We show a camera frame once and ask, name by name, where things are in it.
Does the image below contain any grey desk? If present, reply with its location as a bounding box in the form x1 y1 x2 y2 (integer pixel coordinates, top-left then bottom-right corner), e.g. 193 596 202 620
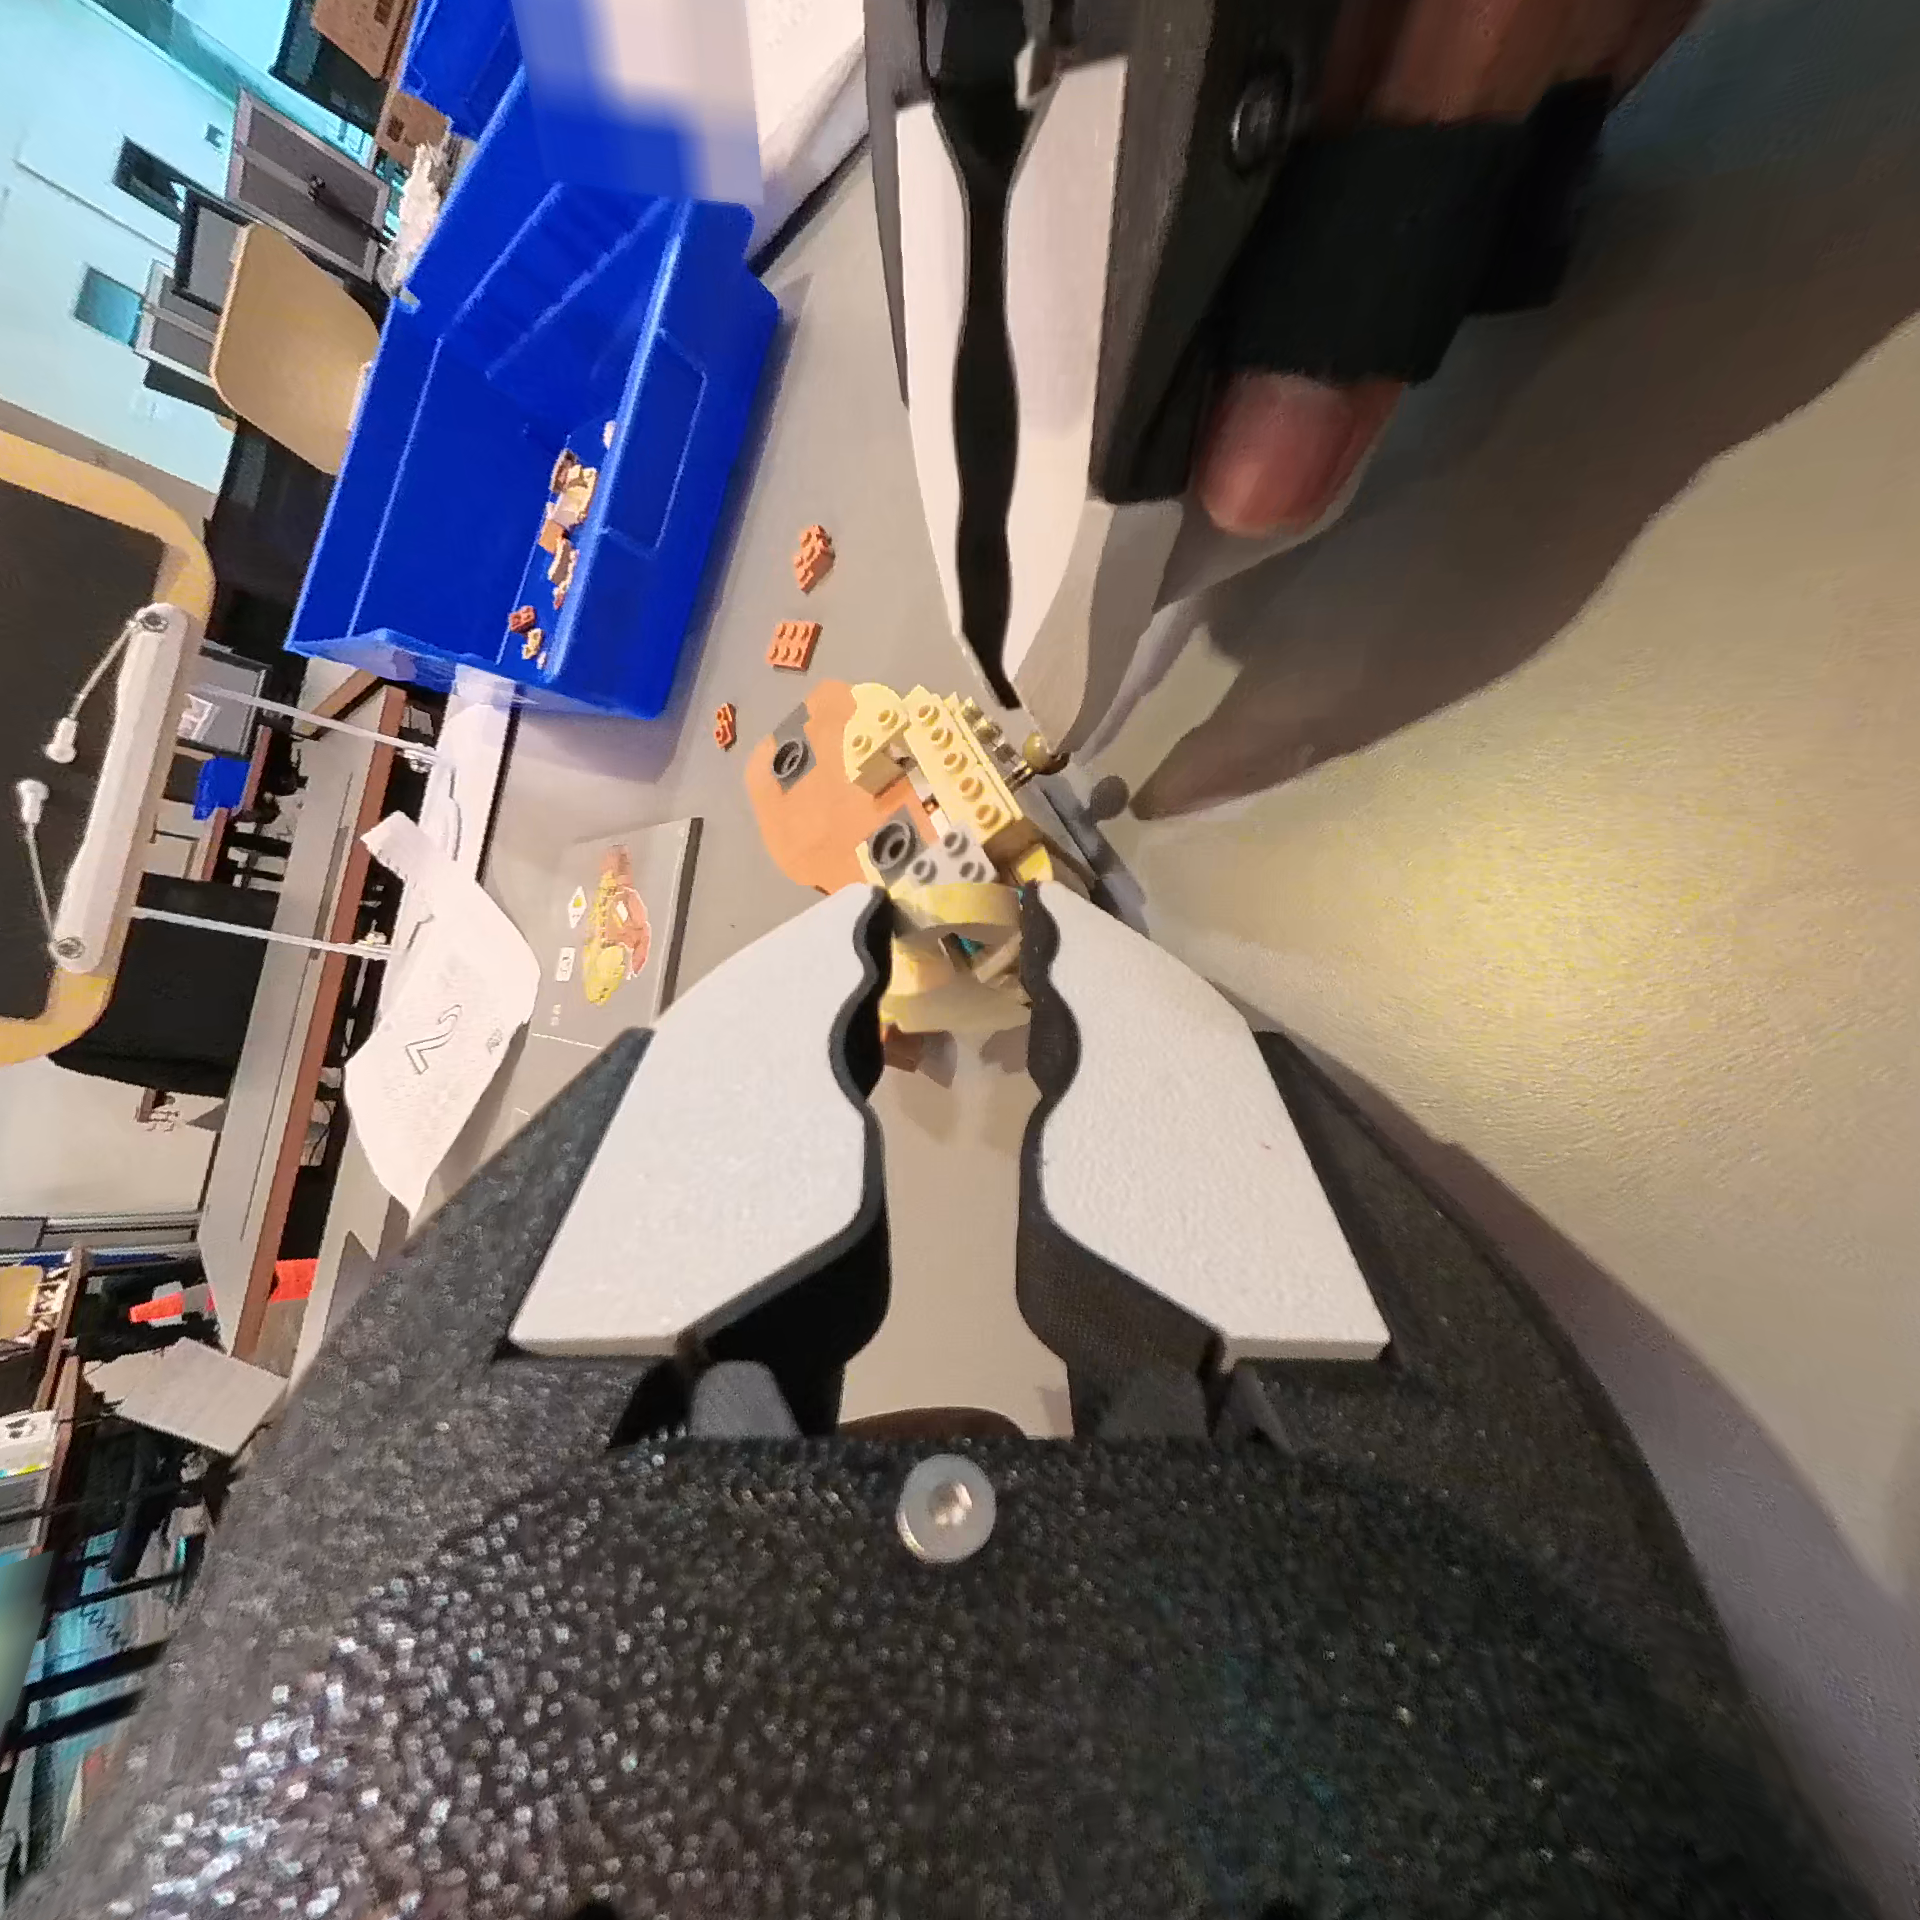
344 0 1920 1653

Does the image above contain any grey instruction booklet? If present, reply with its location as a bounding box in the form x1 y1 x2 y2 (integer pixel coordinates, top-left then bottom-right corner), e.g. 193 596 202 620
538 821 705 1040

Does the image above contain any paper sheet marked 2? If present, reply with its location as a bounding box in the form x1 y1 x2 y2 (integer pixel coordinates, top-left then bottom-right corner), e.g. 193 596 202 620
344 807 543 1216

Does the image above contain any blue plastic bin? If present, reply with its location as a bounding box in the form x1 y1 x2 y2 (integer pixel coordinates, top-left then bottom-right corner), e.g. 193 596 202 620
406 0 530 139
287 184 786 717

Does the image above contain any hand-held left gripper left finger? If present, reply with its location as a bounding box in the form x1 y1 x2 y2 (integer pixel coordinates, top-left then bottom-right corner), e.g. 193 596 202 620
505 888 889 1361

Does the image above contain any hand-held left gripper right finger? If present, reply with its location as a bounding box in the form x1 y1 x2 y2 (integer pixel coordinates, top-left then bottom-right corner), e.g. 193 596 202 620
1019 888 1391 1370

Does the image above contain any tan and brown brick model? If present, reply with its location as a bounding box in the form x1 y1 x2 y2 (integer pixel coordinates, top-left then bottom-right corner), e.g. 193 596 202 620
749 676 1094 1079

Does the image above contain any pile of loose bricks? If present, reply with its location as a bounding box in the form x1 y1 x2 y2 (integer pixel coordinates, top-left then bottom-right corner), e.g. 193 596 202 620
505 418 619 668

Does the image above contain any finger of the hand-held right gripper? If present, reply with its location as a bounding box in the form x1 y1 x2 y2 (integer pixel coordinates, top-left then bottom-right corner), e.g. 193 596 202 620
889 98 1036 714
1005 49 1186 717

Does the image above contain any tan chair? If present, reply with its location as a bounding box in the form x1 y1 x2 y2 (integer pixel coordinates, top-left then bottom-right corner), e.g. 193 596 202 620
211 223 380 478

